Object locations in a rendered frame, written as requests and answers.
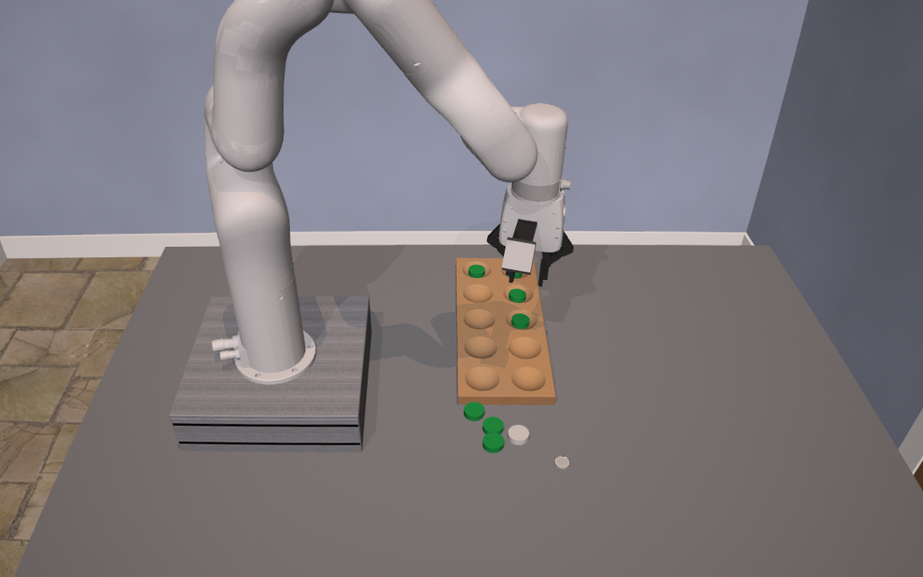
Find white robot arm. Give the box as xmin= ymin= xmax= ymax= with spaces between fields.
xmin=204 ymin=0 xmax=570 ymax=385

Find tan tray with round pockets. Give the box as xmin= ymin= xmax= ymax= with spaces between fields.
xmin=456 ymin=258 xmax=556 ymax=405

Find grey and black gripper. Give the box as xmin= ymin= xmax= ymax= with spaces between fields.
xmin=486 ymin=183 xmax=574 ymax=287

